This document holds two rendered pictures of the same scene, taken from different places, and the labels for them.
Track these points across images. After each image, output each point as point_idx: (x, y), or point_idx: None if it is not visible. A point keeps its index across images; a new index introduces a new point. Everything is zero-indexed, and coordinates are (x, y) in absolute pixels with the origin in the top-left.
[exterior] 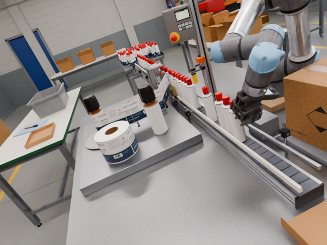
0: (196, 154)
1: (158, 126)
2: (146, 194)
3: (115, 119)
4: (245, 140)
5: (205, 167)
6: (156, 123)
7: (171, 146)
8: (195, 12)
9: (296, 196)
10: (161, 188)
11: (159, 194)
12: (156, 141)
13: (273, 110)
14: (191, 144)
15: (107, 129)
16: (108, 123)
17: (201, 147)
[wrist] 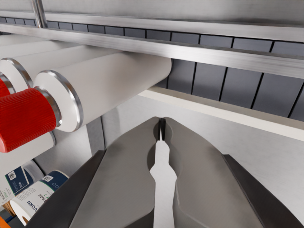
0: (125, 130)
1: (37, 151)
2: (157, 223)
3: (4, 180)
4: (170, 58)
5: (168, 150)
6: (28, 158)
7: (89, 157)
8: None
9: None
10: (162, 211)
11: (170, 220)
12: (68, 158)
13: None
14: (98, 118)
15: (25, 222)
16: (10, 186)
17: (113, 110)
